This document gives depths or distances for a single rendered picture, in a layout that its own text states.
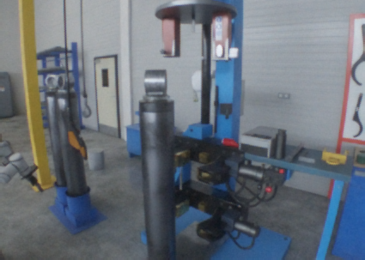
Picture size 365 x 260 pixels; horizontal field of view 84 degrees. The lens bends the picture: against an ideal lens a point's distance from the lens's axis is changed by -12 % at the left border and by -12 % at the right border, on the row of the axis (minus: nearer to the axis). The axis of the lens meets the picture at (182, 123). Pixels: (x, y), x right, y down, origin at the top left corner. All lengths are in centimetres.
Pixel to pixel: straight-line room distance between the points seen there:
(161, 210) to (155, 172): 27
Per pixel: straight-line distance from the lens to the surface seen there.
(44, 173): 389
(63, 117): 244
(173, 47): 169
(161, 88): 132
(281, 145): 165
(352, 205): 239
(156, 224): 160
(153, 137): 133
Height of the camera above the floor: 163
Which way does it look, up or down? 12 degrees down
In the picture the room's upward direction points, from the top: straight up
